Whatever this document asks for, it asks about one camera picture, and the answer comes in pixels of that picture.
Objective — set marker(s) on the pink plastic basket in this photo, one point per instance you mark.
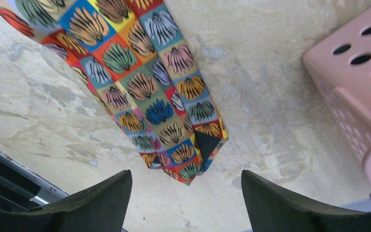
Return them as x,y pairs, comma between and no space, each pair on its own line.
340,66

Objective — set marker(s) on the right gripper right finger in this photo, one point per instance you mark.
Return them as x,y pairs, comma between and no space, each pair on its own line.
273,208

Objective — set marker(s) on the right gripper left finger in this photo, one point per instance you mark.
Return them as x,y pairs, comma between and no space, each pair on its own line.
99,208

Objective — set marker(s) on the colourful patterned tie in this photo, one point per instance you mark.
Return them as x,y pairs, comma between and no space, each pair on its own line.
133,58

